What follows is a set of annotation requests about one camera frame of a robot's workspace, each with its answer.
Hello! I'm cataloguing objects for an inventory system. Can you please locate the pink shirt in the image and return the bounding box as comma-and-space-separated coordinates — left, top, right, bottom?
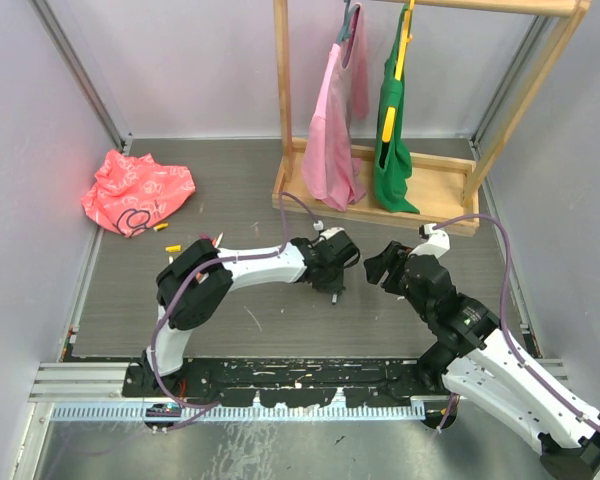
301, 3, 370, 211

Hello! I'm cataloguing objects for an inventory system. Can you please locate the green shirt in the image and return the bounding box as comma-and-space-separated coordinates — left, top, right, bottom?
373, 2, 420, 214

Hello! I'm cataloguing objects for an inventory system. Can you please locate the red patterned cloth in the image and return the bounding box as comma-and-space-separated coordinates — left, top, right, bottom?
81, 150, 196, 238

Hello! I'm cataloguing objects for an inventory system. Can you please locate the grey clothes hanger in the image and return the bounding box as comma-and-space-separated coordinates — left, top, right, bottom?
336, 0, 360, 44

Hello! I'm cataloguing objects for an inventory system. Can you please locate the small yellow pen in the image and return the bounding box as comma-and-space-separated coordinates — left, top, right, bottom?
153, 222, 169, 232

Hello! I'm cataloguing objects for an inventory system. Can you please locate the yellow clothes hanger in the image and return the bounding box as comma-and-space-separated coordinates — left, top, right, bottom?
382, 0, 415, 143

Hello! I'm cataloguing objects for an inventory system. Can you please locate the wooden clothes rack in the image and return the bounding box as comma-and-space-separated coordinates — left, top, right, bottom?
272, 1, 591, 228

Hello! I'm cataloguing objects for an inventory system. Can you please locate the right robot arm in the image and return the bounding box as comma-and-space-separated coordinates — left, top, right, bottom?
364, 241, 600, 479

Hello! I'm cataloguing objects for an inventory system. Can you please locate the orange marker pen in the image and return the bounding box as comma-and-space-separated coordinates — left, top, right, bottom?
196, 232, 224, 283

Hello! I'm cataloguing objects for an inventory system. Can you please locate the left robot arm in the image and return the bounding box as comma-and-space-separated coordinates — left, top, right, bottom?
141, 227, 360, 396

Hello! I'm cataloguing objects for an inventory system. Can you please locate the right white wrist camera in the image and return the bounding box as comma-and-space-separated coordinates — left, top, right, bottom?
413, 223, 450, 259

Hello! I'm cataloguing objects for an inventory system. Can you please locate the white cable duct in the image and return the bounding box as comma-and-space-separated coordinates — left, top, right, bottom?
50, 401, 426, 423

